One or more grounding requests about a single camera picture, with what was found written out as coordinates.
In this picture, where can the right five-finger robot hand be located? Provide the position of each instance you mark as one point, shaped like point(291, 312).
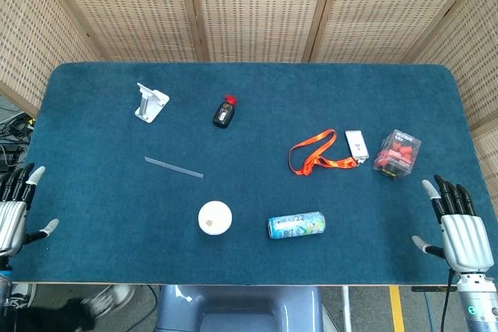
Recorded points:
point(465, 238)

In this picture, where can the left five-finger robot hand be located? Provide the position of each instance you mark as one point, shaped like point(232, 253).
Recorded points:
point(11, 223)

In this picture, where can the clear plastic straw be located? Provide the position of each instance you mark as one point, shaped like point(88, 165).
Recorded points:
point(173, 167)

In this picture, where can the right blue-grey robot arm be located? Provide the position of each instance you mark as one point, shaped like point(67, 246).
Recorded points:
point(476, 301)

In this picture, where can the red paper cup white lid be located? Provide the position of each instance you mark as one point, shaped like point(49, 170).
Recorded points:
point(218, 215)

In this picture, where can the black trouser leg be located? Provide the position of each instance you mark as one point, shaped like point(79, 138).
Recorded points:
point(58, 318)

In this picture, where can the clear box with red pieces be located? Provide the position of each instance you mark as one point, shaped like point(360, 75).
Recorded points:
point(397, 155)

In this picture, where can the grey sneaker shoe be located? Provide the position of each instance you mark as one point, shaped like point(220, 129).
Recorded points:
point(109, 299)

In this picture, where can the white table leg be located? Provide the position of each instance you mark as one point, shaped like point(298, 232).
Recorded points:
point(346, 308)

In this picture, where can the white card badge holder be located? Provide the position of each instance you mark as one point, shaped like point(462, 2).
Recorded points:
point(357, 144)

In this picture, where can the light blue beverage can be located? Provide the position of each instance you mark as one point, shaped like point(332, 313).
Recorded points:
point(295, 225)

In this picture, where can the white folding phone stand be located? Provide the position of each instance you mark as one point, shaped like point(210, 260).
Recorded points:
point(155, 104)

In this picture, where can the blue carpet table cover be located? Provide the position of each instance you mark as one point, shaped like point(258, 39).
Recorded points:
point(249, 176)

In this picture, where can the blue-grey robot torso base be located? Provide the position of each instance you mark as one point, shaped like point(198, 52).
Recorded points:
point(241, 305)

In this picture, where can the dark bottle with red cap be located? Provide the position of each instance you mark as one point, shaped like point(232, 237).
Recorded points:
point(223, 114)

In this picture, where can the woven bamboo folding screen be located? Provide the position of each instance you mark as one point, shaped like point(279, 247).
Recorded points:
point(257, 5)

